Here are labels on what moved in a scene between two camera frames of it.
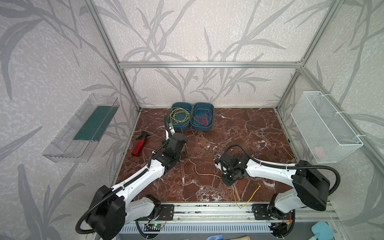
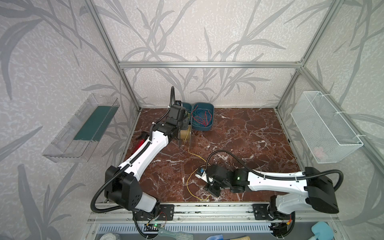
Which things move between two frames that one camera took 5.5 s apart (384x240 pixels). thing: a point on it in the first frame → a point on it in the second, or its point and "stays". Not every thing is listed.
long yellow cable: x=220 y=177 → x=195 y=170
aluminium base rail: x=228 y=212 stays
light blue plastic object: x=323 y=231 stays
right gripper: x=229 y=177 → x=213 y=184
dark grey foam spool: x=183 y=147 → x=185 y=134
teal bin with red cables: x=202 y=116 stays
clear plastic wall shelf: x=77 y=139 stays
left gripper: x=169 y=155 → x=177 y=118
